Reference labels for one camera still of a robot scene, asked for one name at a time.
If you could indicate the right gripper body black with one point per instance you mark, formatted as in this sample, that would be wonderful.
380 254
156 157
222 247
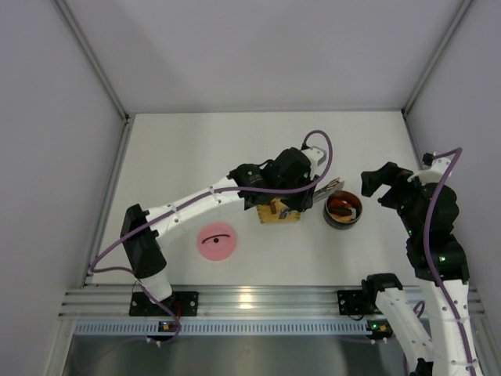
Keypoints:
392 192

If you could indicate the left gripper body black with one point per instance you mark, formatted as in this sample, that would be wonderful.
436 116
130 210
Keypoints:
307 196

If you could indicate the metal tongs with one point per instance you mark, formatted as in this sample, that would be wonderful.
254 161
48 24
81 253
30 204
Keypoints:
323 193

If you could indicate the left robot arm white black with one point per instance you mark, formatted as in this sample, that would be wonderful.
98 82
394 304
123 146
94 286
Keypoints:
146 231

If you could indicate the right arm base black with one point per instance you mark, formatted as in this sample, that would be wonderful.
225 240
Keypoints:
354 303

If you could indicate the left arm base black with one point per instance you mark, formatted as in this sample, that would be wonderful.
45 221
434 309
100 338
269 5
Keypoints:
182 303

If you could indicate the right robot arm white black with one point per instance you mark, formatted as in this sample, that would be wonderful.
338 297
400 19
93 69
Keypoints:
428 210

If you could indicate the round steel lunch box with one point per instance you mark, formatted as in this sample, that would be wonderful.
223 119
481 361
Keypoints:
342 223

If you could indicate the brown chocolate stick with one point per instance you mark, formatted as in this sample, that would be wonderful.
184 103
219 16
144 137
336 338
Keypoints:
272 207

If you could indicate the bamboo woven tray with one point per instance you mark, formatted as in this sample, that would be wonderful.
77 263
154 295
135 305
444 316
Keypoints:
265 216

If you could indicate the pink round lid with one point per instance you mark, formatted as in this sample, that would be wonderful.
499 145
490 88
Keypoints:
216 241

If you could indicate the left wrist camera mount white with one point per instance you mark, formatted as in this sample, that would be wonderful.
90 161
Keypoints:
316 155

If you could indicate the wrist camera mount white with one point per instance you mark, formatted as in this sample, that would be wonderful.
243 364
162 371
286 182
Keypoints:
435 168
316 155

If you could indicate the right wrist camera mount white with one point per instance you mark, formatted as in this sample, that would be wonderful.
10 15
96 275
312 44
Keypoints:
435 168

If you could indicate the aluminium rail frame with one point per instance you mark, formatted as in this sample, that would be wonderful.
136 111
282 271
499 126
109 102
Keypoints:
222 311

